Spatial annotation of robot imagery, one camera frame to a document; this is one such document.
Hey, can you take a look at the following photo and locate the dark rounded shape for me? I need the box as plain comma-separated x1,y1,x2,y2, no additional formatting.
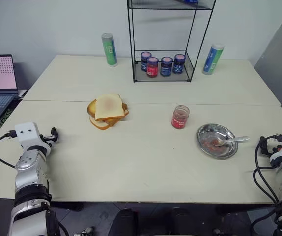
108,208,142,236

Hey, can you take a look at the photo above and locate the metal spoon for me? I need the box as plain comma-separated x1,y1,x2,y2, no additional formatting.
211,136,251,147

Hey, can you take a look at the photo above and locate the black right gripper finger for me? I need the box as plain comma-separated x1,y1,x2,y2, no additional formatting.
259,136,267,156

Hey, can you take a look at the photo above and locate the round metal plate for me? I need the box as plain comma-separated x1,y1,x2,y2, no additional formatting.
196,123,239,161

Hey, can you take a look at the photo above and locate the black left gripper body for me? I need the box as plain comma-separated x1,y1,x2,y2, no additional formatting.
39,134,54,148

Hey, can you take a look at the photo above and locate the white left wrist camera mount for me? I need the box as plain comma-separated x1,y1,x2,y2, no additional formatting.
14,122,52,155

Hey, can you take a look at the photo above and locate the black wire shelf rack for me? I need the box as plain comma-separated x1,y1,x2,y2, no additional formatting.
127,0,217,83

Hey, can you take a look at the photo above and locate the closed red-label jam jar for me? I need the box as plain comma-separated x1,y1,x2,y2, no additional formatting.
146,57,159,79

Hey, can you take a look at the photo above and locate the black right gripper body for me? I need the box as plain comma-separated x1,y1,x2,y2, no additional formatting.
266,141,282,155

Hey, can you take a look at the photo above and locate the blue and green cylindrical canister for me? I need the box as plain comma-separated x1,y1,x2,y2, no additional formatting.
202,44,224,75

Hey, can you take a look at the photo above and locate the blue-label jam jar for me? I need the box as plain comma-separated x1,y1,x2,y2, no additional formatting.
140,51,153,73
160,56,173,78
172,54,187,75

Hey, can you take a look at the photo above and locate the brown toasted bread slice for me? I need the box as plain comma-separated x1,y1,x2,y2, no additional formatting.
86,99,98,117

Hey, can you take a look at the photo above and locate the white toy bread slice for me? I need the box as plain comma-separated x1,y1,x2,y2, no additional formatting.
94,94,125,121

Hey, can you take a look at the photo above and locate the black and green desk mat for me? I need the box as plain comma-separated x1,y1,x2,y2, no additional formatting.
0,97,19,130

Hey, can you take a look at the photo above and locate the open red-label jam jar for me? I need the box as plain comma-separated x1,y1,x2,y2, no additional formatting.
171,105,190,130

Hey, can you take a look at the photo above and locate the white bread slice orange crust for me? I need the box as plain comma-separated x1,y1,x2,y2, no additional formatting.
89,102,130,130

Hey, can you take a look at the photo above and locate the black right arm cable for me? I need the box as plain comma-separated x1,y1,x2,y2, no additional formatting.
250,133,282,236

